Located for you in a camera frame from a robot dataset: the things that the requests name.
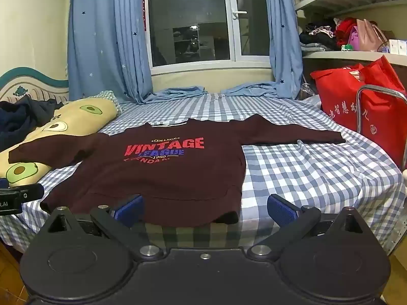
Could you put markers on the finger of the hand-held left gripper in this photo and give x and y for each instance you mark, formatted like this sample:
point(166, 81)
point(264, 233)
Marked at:
point(28, 192)

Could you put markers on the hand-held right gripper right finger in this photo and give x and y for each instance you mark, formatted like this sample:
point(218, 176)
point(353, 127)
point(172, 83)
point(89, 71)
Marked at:
point(281, 211)

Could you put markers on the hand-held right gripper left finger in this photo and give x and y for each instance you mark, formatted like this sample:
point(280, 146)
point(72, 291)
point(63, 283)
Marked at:
point(130, 211)

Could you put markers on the maroon printed sweatshirt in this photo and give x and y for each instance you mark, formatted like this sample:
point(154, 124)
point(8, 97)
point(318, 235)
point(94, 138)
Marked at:
point(178, 184)

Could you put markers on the dark navy clothes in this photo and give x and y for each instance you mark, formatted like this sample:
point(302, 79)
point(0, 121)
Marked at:
point(19, 117)

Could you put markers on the pile of dark clothes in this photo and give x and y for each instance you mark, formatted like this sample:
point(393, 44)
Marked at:
point(318, 36)

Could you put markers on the bed with checked sheet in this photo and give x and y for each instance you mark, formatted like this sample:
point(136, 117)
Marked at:
point(302, 171)

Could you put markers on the yellow avocado print pillow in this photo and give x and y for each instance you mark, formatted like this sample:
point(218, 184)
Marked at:
point(79, 114)

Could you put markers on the teal trimmed headboard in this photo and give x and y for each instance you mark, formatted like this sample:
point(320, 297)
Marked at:
point(38, 87)

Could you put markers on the green checked pillow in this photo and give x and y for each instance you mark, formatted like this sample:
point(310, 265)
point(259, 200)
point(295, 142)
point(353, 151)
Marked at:
point(109, 97)

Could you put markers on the clear plastic item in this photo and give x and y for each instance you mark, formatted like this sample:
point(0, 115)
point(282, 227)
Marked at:
point(306, 91)

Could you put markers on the red fabric bag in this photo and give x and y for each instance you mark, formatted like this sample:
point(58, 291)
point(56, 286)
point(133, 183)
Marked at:
point(343, 101)

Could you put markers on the blue star curtain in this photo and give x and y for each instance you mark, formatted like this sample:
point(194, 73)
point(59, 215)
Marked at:
point(283, 38)
point(105, 38)

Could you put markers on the small purple bag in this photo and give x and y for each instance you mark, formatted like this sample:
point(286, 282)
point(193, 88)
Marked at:
point(353, 39)

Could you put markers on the red clothing on shelf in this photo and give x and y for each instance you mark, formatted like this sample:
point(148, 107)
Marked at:
point(345, 30)

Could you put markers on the pink handbag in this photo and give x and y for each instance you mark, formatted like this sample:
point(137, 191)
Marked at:
point(368, 36)

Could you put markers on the white framed window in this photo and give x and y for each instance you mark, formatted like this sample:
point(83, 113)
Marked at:
point(190, 22)

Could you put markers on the white boxes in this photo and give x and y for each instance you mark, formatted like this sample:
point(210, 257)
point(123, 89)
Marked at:
point(397, 46)

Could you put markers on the metal tube frame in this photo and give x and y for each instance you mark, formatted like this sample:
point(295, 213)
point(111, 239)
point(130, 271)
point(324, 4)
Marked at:
point(357, 108)

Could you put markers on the white wall shelf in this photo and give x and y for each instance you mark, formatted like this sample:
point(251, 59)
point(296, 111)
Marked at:
point(349, 54)

